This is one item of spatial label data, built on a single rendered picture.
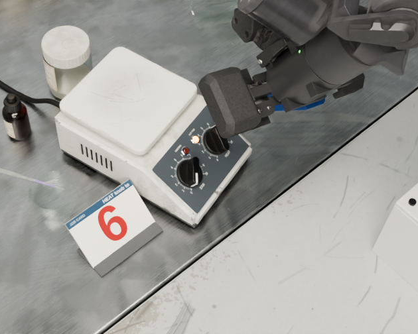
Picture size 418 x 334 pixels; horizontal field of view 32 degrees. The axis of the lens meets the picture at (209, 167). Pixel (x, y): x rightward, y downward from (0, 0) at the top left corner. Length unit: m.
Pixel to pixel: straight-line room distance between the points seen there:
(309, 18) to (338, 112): 0.38
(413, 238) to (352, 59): 0.25
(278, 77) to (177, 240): 0.25
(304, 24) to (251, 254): 0.32
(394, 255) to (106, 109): 0.36
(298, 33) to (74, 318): 0.39
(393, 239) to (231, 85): 0.27
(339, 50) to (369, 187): 0.32
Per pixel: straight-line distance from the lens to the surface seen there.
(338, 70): 0.66
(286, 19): 0.62
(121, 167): 0.84
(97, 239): 0.83
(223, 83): 0.68
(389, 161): 0.96
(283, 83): 0.70
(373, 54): 0.64
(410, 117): 1.01
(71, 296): 0.82
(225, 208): 0.88
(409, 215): 0.79
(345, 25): 0.61
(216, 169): 0.86
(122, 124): 0.83
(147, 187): 0.84
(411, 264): 0.84
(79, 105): 0.85
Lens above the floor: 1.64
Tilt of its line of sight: 55 degrees down
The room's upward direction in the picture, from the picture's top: 6 degrees clockwise
